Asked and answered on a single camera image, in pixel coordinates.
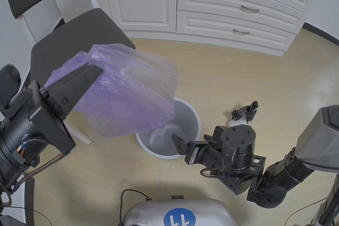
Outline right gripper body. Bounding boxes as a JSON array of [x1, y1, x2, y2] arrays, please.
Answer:
[[184, 140, 226, 169]]

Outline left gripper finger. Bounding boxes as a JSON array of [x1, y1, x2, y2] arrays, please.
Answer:
[[40, 64, 103, 121]]

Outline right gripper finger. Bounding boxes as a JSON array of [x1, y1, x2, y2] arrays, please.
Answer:
[[203, 134, 221, 147], [172, 134, 189, 155]]

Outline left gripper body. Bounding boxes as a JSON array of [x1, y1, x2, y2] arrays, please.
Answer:
[[0, 79, 76, 167]]

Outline black plastic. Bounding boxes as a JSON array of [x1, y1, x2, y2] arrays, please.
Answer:
[[231, 100, 259, 123]]

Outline purple plastic bag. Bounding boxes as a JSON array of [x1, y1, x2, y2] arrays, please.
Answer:
[[45, 44, 178, 137]]

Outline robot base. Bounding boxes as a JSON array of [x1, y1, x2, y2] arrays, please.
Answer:
[[124, 195, 238, 226]]

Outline white trash bin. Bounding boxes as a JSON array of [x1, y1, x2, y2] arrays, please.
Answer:
[[135, 97, 200, 160]]

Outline white chair grey cushions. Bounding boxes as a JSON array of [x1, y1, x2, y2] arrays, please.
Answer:
[[7, 0, 136, 145]]

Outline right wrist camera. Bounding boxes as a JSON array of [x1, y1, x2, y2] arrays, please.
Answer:
[[213, 126, 225, 142]]

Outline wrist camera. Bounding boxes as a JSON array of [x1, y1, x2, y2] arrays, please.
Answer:
[[0, 63, 33, 118], [213, 126, 225, 142]]

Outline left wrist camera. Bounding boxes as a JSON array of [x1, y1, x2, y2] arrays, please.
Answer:
[[0, 63, 33, 118]]

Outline black cable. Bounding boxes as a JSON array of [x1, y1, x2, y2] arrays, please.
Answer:
[[120, 189, 152, 226]]

